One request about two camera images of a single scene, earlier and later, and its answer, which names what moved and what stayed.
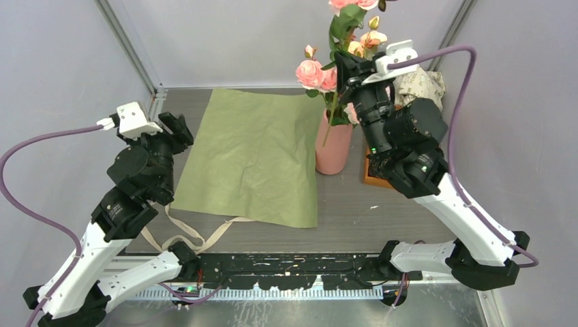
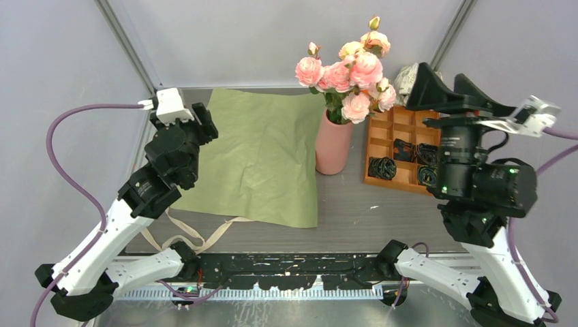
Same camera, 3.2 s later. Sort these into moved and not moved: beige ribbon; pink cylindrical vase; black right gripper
Moved: black right gripper
Not moved: beige ribbon; pink cylindrical vase
